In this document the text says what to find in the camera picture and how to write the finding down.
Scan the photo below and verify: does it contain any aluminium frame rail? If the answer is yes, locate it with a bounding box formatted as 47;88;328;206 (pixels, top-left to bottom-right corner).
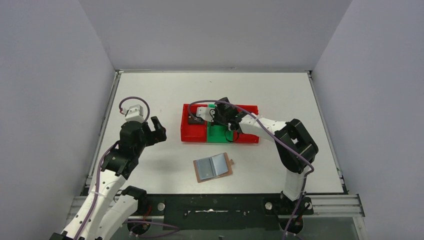
66;194;365;220

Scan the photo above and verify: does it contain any black card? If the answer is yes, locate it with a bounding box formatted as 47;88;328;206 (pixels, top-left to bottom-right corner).
187;114;205;125

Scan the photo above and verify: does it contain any green plastic bin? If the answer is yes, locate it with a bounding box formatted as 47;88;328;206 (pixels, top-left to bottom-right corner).
206;123;234;144

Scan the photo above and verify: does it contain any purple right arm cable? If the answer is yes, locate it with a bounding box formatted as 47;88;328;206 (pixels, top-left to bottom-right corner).
187;99;315;240

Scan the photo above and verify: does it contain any tan leather card holder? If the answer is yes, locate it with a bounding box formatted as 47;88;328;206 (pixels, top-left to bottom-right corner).
193;152;234;183

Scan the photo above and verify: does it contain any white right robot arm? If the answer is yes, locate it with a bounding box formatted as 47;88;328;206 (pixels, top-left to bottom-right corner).
196;97;319;201

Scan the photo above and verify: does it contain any red bin with black card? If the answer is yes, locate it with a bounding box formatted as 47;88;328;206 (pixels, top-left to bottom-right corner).
180;104;207;143

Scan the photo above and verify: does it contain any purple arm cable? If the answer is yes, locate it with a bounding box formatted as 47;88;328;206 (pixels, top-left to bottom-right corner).
187;99;315;240
71;96;181;240

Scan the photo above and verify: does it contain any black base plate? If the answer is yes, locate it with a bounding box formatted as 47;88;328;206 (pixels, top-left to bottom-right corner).
129;193;314;231

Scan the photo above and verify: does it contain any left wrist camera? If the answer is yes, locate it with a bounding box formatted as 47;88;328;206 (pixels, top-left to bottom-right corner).
124;104;145;123

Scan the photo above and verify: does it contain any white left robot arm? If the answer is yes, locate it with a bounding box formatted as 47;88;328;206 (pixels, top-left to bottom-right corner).
50;116;167;240

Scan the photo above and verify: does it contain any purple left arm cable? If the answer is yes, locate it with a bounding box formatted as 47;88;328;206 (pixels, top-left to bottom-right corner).
71;96;181;240

